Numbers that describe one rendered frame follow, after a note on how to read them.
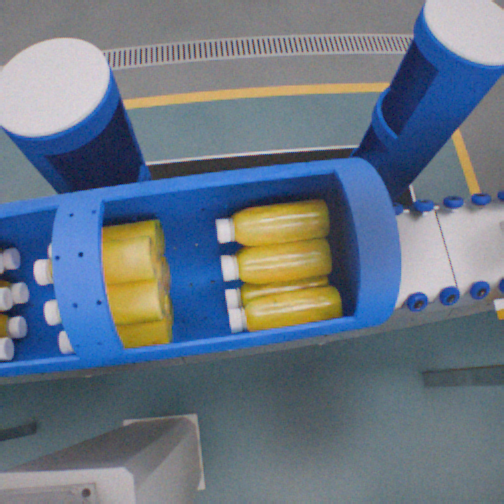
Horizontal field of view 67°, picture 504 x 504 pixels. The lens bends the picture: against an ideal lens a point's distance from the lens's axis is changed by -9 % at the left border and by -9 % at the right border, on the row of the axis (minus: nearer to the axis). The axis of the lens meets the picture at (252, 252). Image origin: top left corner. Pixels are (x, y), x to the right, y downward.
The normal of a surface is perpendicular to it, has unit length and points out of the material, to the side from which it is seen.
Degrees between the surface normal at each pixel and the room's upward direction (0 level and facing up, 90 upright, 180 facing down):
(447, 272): 0
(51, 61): 0
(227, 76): 0
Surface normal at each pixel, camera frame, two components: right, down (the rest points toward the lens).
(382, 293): 0.15, 0.51
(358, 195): 0.01, -0.48
